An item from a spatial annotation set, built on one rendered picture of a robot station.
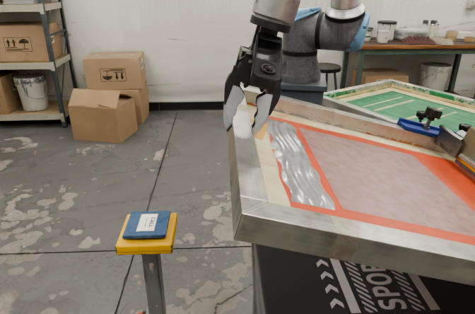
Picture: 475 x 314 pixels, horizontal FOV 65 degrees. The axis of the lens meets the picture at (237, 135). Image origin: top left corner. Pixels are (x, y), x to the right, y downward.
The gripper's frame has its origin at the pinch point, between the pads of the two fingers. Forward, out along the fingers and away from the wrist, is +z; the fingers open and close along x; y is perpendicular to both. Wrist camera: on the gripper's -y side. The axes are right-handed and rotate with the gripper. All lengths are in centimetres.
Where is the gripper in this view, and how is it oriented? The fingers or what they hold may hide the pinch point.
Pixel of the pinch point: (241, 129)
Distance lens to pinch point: 69.8
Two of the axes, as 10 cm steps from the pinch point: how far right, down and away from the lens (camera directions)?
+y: -0.5, -3.9, 9.2
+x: -9.6, -2.3, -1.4
